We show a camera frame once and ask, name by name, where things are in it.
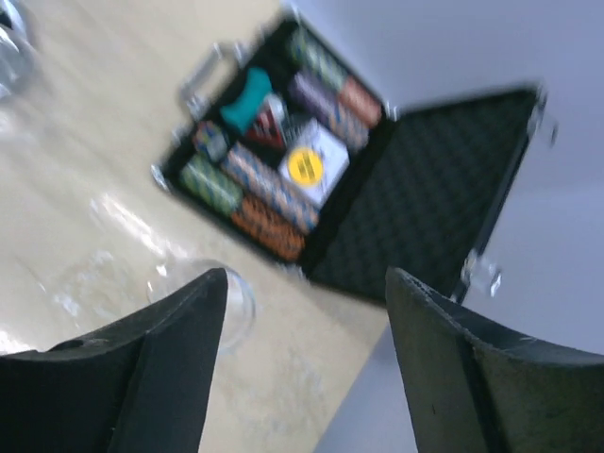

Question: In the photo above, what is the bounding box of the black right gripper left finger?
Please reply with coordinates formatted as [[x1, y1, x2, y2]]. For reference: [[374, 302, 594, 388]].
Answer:
[[1, 268, 227, 452]]

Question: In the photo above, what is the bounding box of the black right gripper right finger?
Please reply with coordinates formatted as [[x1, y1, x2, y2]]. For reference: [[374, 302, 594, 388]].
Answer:
[[386, 268, 603, 452]]

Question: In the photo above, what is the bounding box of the black poker chip case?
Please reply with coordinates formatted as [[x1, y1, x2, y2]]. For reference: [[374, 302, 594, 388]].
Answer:
[[152, 13, 547, 303]]

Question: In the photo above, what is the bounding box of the white card deck yellow sticker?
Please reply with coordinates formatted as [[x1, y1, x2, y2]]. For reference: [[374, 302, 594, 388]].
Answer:
[[278, 119, 349, 209]]

